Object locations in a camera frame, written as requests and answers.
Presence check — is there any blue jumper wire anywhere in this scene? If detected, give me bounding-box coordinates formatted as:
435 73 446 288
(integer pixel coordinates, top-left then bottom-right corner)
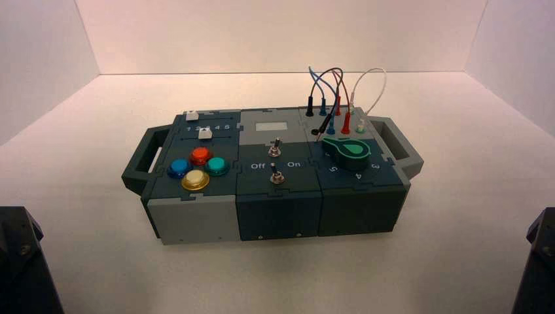
307 65 339 135

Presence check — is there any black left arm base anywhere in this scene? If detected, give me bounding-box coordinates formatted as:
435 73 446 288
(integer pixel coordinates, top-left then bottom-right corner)
0 206 65 314

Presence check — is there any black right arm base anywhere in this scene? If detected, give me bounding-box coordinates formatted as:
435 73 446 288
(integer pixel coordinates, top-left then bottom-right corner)
511 207 555 314

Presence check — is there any small grey display screen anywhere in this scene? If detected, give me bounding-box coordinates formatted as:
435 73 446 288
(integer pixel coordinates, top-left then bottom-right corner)
255 122 289 133

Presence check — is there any grey and teal control box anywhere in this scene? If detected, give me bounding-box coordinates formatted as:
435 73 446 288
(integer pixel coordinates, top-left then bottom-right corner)
121 106 425 246

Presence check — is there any teal round push button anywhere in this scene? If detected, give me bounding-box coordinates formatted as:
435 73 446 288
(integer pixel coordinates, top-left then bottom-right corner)
204 156 230 177

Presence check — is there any green rotary selector knob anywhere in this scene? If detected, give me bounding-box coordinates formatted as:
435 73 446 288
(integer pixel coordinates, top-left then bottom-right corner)
321 137 373 173

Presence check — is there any orange round push button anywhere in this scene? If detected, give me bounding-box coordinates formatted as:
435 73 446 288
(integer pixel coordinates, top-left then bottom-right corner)
190 147 213 166

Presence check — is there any yellow round push button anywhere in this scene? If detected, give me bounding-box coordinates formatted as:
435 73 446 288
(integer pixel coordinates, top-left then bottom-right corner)
181 169 210 192

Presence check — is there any blue round push button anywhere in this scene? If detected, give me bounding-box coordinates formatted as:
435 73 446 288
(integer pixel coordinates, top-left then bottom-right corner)
167 158 193 179

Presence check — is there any black jumper wire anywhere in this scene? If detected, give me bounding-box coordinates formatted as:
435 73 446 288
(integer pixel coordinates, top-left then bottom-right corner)
304 67 346 142

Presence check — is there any red jumper wire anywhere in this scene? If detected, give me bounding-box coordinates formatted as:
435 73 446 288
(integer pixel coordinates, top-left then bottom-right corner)
331 69 353 135

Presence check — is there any white jumper wire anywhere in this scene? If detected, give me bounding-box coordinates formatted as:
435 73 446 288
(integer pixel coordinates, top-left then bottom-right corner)
349 67 387 135

